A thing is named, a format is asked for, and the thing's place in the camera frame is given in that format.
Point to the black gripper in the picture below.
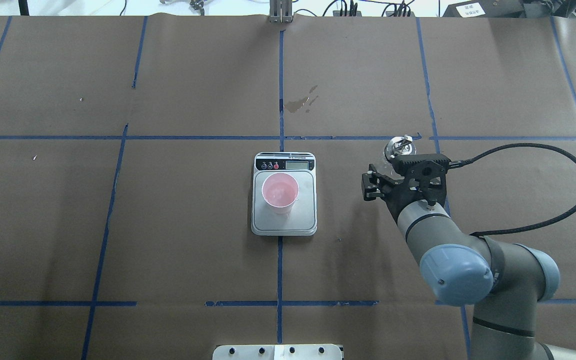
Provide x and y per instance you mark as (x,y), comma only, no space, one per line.
(393,198)

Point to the glass sauce bottle metal spout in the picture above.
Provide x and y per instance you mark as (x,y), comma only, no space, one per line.
(397,146)

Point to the pink paper cup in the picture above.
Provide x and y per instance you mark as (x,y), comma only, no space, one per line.
(280,192)

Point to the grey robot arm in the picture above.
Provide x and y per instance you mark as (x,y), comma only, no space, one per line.
(503,281)

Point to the digital kitchen scale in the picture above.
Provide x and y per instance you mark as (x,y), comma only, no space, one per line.
(302,220)

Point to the black box with label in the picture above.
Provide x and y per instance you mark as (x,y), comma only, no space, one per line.
(484,9)

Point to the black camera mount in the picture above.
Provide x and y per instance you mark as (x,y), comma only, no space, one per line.
(425,170)

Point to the aluminium frame post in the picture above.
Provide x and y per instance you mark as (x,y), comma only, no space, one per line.
(281,11)

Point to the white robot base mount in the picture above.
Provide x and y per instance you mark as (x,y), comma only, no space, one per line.
(308,351)

